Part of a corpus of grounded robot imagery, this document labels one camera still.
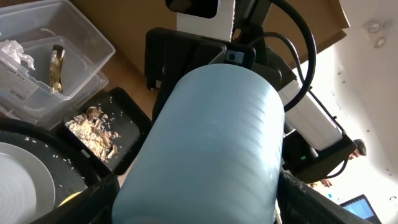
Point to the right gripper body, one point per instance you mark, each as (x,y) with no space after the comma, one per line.
(171,54)

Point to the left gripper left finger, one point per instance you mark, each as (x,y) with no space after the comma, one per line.
(93,205)

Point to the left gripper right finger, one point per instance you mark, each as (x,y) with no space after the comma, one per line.
(300,204)

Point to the yellow bowl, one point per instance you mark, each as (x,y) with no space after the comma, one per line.
(70,197)

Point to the food scraps pile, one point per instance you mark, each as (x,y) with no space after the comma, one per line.
(92,128)

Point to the blue plastic cup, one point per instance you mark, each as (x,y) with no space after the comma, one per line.
(212,155)

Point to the gold snack wrapper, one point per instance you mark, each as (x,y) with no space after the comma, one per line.
(55,70)

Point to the white tissue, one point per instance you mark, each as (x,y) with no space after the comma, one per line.
(16,51)

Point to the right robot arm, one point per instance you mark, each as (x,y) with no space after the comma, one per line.
(319,147)

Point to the round black tray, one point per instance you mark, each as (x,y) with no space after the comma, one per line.
(70,171)

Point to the grey round plate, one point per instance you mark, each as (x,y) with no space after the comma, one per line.
(27,187)

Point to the black rectangular tray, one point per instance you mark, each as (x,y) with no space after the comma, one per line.
(125,118)

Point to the person in background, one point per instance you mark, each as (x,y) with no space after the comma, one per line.
(360,150)

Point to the lower clear plastic bin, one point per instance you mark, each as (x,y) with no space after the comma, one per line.
(46,110)

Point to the clear plastic bin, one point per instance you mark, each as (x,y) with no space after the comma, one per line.
(40,25)
(46,110)

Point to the upper clear plastic bin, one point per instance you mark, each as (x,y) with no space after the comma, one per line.
(40,25)

